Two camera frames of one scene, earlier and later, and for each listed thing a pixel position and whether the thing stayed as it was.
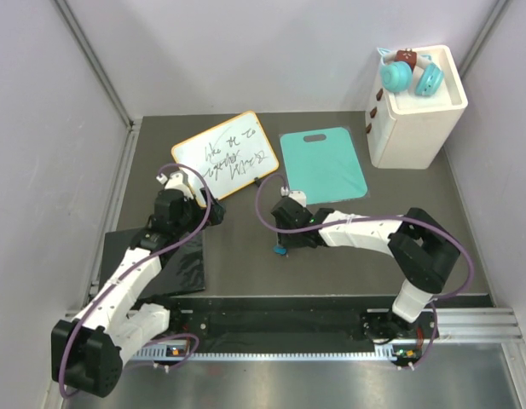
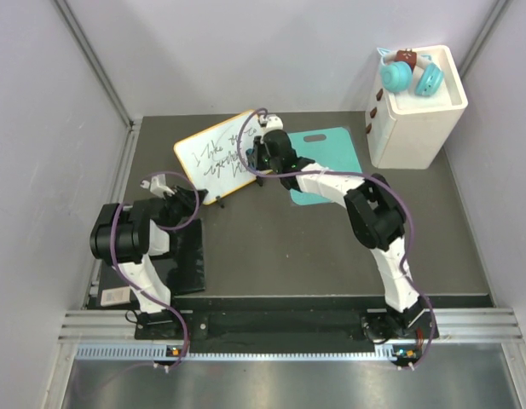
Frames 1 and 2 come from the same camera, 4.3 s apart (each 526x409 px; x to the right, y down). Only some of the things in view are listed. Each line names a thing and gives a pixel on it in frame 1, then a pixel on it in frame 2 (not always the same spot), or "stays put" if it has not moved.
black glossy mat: (182, 272) stays put
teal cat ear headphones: (395, 76) stays put
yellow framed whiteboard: (228, 155) stays put
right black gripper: (285, 241) -> (259, 146)
